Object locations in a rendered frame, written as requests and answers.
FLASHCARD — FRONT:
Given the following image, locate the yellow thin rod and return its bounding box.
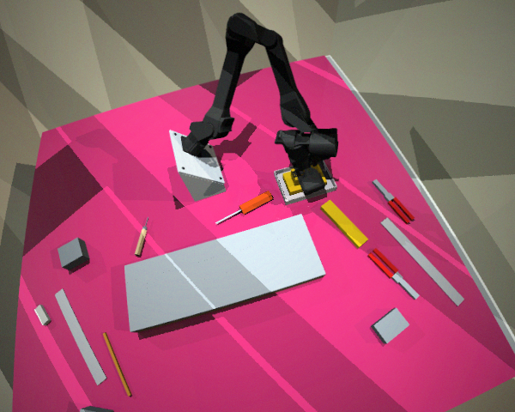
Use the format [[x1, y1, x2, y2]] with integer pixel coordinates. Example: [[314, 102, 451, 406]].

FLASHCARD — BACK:
[[103, 332, 132, 397]]

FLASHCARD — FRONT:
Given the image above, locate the white panel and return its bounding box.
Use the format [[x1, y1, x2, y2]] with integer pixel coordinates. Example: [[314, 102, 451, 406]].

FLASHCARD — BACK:
[[124, 214, 325, 333]]

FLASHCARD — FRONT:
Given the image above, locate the long grey flat bar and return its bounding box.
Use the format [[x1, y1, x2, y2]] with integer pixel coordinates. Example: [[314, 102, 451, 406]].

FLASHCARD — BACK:
[[55, 288, 106, 385], [380, 218, 464, 306]]

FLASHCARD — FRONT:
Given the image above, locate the orange-handled awl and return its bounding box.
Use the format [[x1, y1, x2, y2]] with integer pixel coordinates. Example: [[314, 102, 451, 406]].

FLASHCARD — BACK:
[[215, 191, 273, 224]]

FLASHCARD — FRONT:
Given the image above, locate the yellow rectangular bar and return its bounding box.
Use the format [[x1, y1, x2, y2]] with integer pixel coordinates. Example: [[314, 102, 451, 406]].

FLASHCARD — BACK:
[[320, 200, 368, 249]]

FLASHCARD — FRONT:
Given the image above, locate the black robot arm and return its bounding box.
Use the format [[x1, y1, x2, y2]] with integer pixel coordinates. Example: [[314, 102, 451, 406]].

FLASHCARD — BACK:
[[181, 13, 338, 167]]

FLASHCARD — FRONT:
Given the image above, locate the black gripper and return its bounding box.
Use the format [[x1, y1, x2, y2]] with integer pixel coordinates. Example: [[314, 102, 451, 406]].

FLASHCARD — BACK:
[[288, 152, 325, 196]]

